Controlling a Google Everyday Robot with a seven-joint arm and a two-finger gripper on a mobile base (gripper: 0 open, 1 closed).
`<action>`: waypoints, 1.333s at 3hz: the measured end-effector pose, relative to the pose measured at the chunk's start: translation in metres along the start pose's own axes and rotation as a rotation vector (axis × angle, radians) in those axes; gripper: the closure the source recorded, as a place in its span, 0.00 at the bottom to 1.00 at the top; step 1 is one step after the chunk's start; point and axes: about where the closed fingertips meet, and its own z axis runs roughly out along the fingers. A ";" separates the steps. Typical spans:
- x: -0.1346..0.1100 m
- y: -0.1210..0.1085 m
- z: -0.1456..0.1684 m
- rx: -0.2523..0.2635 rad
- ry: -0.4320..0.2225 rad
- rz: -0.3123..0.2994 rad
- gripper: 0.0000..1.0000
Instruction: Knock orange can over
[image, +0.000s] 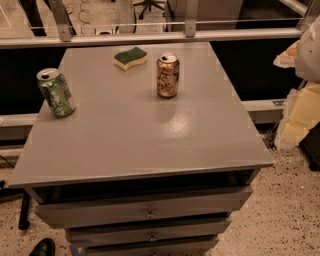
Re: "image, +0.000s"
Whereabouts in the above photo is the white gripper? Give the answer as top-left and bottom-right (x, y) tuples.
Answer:
(273, 16), (320, 150)

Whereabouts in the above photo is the orange soda can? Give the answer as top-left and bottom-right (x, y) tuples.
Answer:
(157, 52), (180, 98)

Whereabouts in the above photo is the green soda can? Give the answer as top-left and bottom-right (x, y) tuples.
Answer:
(36, 68), (75, 118)

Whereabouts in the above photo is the black office chair base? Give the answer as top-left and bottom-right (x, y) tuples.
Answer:
(133, 0), (165, 20)

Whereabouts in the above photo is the green yellow sponge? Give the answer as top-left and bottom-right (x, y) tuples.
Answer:
(113, 47), (148, 71)

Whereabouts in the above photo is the grey drawer cabinet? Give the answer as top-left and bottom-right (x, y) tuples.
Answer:
(9, 43), (272, 256)

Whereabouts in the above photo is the black shoe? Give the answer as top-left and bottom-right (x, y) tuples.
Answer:
(29, 238), (55, 256)

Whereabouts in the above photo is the black stand leg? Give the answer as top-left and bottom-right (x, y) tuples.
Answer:
(18, 193), (30, 230)

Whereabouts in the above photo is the metal railing frame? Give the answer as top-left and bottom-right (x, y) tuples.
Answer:
(0, 0), (320, 49)

